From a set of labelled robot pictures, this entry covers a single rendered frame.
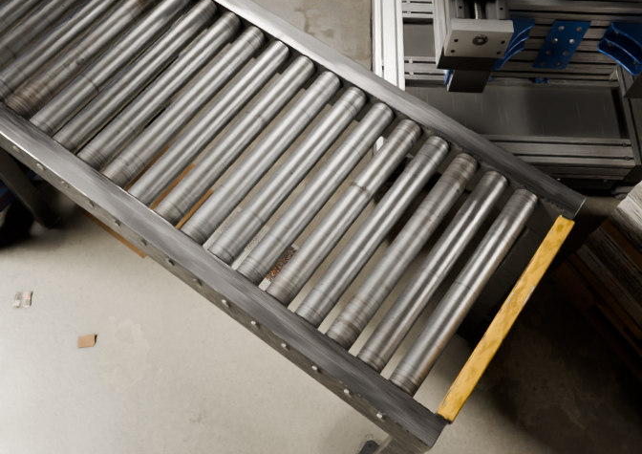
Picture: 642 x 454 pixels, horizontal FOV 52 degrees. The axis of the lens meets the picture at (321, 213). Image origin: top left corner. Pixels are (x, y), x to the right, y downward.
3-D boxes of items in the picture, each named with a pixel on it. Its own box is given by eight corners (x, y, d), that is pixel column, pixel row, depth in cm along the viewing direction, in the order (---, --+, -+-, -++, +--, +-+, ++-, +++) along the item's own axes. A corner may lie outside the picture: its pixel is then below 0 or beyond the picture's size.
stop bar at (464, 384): (573, 227, 120) (577, 222, 118) (450, 427, 104) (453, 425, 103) (557, 217, 121) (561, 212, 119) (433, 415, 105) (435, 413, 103)
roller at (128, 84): (224, 16, 146) (222, 0, 141) (70, 164, 129) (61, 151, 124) (206, 6, 147) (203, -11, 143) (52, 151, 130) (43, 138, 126)
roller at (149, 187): (294, 59, 141) (294, 44, 137) (144, 219, 124) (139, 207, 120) (276, 48, 142) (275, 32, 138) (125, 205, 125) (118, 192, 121)
